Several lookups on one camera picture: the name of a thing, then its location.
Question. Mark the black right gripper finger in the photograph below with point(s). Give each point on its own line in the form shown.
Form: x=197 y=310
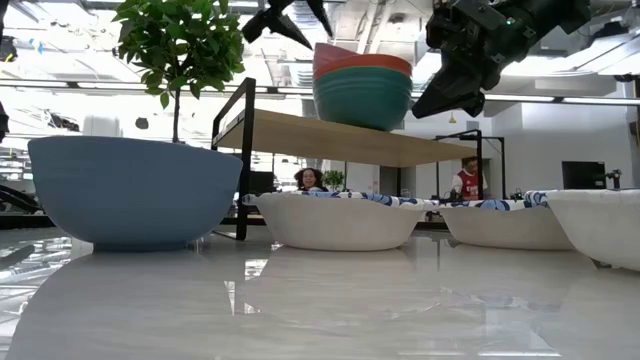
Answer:
x=447 y=92
x=476 y=106

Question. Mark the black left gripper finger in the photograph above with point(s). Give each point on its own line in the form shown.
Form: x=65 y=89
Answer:
x=320 y=12
x=272 y=20

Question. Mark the pink plastic bowl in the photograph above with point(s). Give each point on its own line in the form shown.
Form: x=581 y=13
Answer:
x=327 y=52

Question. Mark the orange plastic bowl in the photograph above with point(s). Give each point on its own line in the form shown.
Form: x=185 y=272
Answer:
x=370 y=62

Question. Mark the teal plastic bowl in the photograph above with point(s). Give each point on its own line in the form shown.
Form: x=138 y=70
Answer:
x=362 y=102

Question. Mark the blue patterned paper bowl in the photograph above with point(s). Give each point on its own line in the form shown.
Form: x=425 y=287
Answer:
x=340 y=222
x=600 y=225
x=500 y=227

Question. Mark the blue plastic bowl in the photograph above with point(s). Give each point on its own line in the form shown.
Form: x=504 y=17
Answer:
x=130 y=190

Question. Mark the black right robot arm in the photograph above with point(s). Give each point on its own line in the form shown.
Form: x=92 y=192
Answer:
x=570 y=12

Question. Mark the person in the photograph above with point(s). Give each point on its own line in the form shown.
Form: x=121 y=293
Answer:
x=310 y=180
x=469 y=182

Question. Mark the green potted plant black pot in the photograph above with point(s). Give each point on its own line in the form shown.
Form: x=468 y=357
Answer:
x=180 y=40

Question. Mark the black monitor screen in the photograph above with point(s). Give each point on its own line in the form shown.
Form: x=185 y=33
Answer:
x=582 y=175

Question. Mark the small plant in white pot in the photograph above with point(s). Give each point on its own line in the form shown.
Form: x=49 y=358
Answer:
x=334 y=179

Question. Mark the black monitor stand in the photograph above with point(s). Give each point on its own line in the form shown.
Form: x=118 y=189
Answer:
x=615 y=176

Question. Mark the wooden shelf with black frame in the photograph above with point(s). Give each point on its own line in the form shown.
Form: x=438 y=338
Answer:
x=325 y=140

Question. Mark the black aluminium rig frame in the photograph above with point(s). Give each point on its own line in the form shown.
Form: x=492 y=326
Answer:
x=20 y=221

